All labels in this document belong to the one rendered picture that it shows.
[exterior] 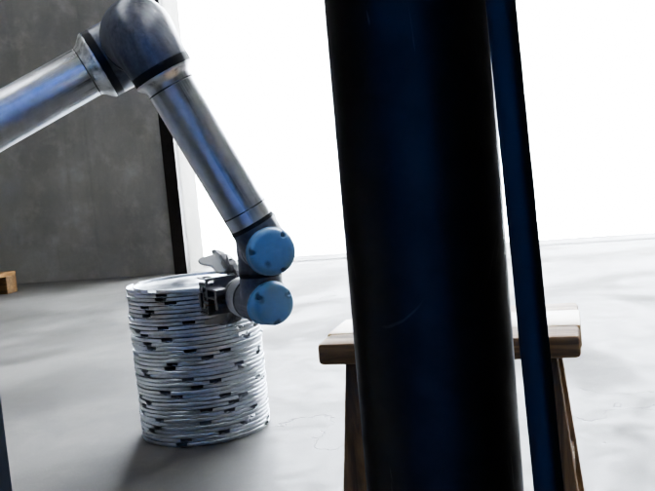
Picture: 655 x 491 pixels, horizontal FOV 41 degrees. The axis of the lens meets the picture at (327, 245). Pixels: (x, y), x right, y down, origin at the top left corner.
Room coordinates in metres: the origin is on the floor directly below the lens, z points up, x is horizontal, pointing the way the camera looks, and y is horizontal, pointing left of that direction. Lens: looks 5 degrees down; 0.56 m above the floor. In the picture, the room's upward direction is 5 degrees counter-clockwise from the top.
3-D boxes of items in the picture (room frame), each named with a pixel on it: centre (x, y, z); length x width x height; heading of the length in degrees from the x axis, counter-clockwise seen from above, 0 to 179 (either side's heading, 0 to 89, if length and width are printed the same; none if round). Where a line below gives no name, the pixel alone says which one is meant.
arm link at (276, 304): (1.52, 0.12, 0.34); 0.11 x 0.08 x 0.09; 25
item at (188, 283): (1.91, 0.28, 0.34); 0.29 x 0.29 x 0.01
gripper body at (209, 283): (1.66, 0.19, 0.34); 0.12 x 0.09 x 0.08; 25
